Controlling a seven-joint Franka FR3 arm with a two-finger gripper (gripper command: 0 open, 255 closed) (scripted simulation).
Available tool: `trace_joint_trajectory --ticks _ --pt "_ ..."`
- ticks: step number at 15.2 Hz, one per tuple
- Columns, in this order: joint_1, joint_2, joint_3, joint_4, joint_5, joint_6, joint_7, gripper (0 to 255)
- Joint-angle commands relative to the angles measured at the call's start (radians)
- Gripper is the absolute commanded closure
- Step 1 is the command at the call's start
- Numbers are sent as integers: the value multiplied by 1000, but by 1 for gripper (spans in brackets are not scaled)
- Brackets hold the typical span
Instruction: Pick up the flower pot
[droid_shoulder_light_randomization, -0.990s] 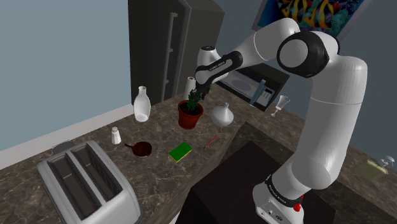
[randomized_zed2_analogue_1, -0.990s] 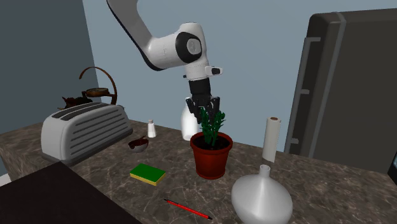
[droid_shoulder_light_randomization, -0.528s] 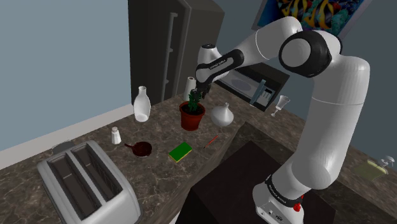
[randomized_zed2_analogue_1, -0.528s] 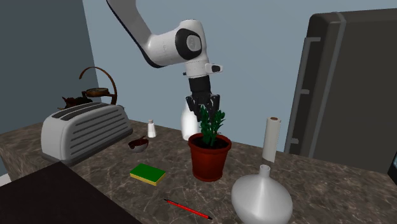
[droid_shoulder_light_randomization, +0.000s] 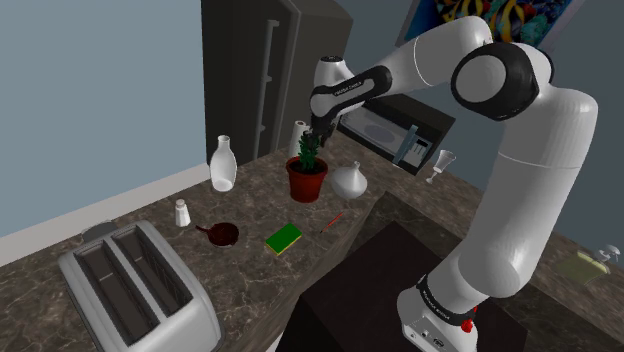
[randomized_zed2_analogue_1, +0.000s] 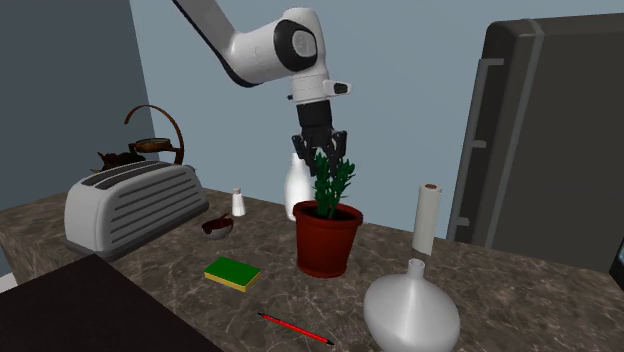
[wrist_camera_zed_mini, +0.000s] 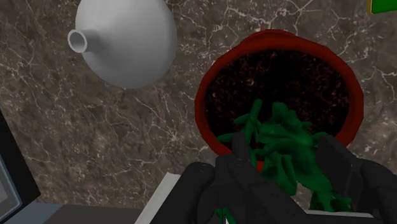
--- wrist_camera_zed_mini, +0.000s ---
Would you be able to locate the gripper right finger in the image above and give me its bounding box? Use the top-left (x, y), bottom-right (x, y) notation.
top-left (316, 134), bottom-right (397, 224)

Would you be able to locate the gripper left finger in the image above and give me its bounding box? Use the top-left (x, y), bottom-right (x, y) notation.
top-left (150, 132), bottom-right (308, 224)

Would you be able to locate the red pot with green plant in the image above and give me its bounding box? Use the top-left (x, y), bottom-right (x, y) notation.
top-left (194, 29), bottom-right (365, 224)

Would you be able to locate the green box with yellow edge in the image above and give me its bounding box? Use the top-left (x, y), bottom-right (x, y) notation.
top-left (366, 0), bottom-right (397, 15)

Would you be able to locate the white round vase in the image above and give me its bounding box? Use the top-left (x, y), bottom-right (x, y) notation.
top-left (67, 0), bottom-right (178, 90)

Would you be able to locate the black framed appliance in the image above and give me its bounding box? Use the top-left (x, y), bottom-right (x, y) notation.
top-left (0, 109), bottom-right (42, 224)

